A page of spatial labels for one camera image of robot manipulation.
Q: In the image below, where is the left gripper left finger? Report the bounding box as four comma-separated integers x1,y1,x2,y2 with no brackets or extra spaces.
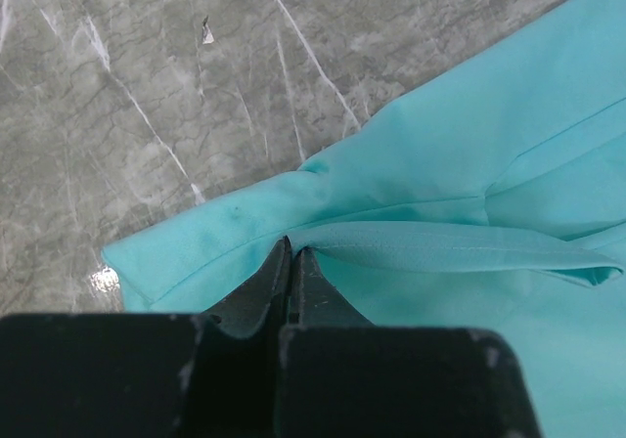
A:
207,237,291,338

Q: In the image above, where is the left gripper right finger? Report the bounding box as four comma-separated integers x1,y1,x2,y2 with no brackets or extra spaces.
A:
289,248,373,328

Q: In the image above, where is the teal t shirt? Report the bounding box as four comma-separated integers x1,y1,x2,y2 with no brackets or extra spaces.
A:
102,0,625,437

